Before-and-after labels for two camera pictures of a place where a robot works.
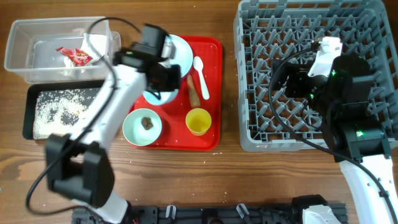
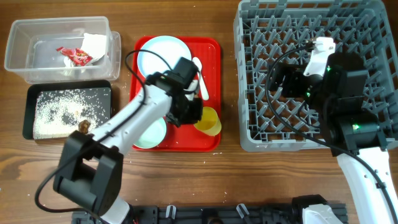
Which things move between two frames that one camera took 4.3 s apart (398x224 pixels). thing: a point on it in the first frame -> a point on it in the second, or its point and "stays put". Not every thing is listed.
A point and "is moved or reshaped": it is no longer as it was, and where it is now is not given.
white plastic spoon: x=198 y=63 stays put
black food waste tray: x=56 y=107 stays put
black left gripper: x=163 y=76 -> x=195 y=116
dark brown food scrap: x=147 y=122 is moved or reshaped
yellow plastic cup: x=198 y=121 is moved or reshaped
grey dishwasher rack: x=268 y=30 stays put
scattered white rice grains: x=58 y=111 stays put
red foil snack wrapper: x=76 y=56 stays put
